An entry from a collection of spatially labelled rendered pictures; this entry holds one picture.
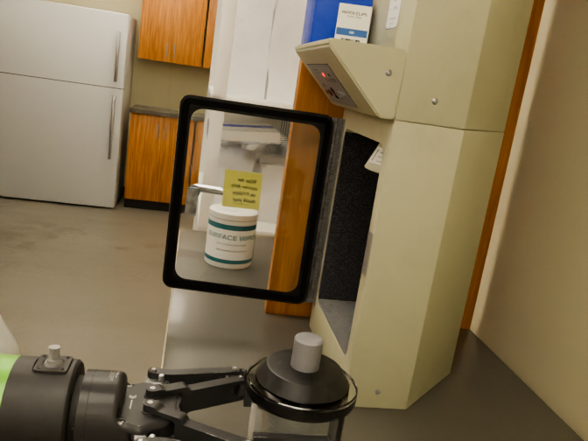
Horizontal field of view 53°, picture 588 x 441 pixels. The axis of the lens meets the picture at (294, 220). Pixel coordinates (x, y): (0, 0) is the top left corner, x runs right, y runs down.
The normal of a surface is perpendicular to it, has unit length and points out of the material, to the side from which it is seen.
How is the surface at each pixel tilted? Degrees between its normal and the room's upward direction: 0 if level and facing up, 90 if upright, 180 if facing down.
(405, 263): 90
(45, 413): 64
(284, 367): 0
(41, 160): 90
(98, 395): 38
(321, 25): 90
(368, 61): 90
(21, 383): 34
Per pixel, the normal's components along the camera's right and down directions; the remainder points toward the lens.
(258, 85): -0.18, 0.32
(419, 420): 0.15, -0.96
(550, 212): -0.98, -0.11
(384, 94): 0.15, 0.25
